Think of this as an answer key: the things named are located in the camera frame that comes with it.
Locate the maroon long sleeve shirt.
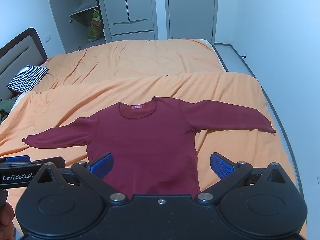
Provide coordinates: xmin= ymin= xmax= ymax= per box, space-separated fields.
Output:
xmin=23 ymin=97 xmax=274 ymax=196

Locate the person left hand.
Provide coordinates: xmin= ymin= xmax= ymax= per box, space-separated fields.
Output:
xmin=0 ymin=202 xmax=15 ymax=240

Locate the green jacket on bed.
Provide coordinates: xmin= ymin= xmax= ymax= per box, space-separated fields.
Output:
xmin=0 ymin=96 xmax=18 ymax=124

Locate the checkered black white pillow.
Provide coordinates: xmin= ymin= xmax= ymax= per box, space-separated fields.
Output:
xmin=7 ymin=66 xmax=49 ymax=93

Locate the orange bed duvet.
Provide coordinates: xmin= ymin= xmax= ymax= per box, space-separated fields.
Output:
xmin=0 ymin=38 xmax=308 ymax=240

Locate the dark bed headboard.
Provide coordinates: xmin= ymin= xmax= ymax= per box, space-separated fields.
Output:
xmin=0 ymin=28 xmax=48 ymax=100

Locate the colourful bag in wardrobe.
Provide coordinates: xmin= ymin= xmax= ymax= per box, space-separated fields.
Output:
xmin=87 ymin=8 xmax=103 ymax=42

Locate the grey wardrobe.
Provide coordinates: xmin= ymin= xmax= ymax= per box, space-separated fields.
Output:
xmin=49 ymin=0 xmax=158 ymax=53

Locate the grey room door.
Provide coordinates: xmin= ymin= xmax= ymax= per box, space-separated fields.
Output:
xmin=165 ymin=0 xmax=217 ymax=43

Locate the wall light switch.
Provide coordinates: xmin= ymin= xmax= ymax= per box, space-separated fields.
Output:
xmin=44 ymin=34 xmax=52 ymax=42

